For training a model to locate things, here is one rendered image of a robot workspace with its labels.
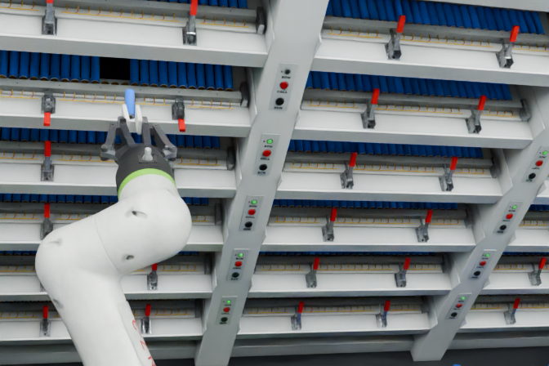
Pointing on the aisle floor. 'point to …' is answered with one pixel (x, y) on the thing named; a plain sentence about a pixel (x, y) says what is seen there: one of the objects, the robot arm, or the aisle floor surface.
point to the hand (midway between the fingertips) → (131, 119)
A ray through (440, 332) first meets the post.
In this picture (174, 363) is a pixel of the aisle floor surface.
